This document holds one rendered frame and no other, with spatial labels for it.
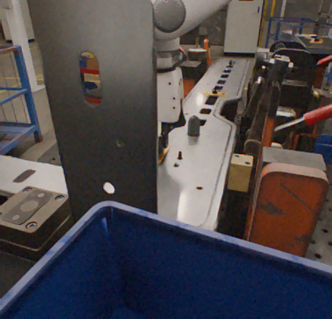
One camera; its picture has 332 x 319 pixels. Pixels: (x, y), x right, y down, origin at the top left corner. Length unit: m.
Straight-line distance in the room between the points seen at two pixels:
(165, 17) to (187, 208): 0.28
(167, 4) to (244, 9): 7.19
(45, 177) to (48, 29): 0.34
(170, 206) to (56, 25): 0.31
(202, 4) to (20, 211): 0.36
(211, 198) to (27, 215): 0.28
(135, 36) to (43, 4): 0.09
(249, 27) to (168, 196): 7.24
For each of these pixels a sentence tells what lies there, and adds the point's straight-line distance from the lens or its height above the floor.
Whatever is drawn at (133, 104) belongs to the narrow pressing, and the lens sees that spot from 0.25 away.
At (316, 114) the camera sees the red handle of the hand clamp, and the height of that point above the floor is 1.13.
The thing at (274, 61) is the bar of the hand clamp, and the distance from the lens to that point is 0.47.
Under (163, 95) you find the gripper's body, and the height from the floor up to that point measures 1.14.
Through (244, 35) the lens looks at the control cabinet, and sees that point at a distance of 7.62.
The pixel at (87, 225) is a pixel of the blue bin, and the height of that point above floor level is 1.16.
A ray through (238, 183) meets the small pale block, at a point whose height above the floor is 1.03.
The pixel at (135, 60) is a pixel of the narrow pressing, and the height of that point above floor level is 1.25.
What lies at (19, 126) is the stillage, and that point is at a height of 0.16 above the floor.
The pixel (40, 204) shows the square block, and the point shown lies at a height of 1.06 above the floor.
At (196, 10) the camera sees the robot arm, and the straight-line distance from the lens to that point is 0.41.
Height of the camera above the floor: 1.29
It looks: 28 degrees down
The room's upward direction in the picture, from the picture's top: straight up
